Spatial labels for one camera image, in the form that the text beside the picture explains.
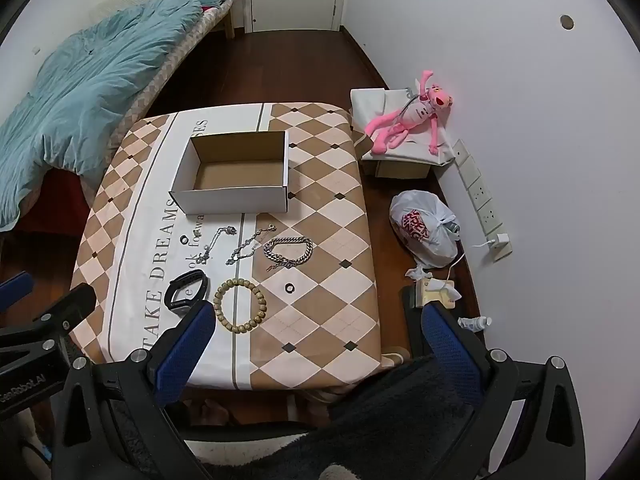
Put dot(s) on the row of white wall sockets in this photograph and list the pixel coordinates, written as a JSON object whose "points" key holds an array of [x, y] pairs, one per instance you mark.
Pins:
{"points": [[482, 200]]}

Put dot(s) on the white plastic bag red print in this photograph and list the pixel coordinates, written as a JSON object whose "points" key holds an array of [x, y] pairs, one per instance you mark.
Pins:
{"points": [[425, 242]]}

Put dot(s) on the white cardboard box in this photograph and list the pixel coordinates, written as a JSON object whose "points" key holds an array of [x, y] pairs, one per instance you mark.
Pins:
{"points": [[225, 202]]}

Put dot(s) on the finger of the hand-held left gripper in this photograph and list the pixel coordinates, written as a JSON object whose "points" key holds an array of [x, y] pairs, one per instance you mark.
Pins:
{"points": [[50, 322], [15, 285]]}

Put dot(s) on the crumpled white tissue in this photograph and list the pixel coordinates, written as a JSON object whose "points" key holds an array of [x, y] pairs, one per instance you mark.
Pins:
{"points": [[417, 273]]}

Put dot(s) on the round wall hole cover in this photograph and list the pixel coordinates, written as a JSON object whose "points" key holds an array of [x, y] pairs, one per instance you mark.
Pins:
{"points": [[566, 22]]}

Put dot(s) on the black wristband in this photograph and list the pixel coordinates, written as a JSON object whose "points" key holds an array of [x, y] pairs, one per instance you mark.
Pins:
{"points": [[173, 296]]}

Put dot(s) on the bed with patterned mattress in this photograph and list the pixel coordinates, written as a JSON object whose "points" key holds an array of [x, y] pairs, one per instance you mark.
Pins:
{"points": [[165, 70]]}

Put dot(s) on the checked brown white tablecloth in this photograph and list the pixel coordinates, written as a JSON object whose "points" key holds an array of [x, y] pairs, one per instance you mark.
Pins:
{"points": [[320, 210]]}

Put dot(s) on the small white bottle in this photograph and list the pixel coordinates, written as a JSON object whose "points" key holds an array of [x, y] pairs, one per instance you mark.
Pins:
{"points": [[475, 323]]}

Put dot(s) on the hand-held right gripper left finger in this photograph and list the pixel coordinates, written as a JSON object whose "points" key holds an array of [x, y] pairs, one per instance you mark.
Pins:
{"points": [[185, 345]]}

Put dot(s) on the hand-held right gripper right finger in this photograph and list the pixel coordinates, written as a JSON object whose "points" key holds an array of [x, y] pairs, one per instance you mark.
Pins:
{"points": [[450, 345]]}

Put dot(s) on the light blue duvet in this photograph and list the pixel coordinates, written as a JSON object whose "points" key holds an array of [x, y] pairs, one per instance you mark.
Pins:
{"points": [[90, 85]]}

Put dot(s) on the white charger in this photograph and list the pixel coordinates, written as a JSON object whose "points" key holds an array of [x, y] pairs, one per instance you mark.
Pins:
{"points": [[501, 238]]}

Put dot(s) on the black fleece clothing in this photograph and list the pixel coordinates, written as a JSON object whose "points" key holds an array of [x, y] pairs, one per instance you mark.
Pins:
{"points": [[390, 410]]}

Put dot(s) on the pink plush toy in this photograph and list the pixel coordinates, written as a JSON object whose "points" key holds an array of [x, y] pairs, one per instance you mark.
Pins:
{"points": [[417, 112]]}

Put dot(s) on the beige flat card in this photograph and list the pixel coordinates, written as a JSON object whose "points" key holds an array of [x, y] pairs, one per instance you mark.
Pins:
{"points": [[442, 294]]}

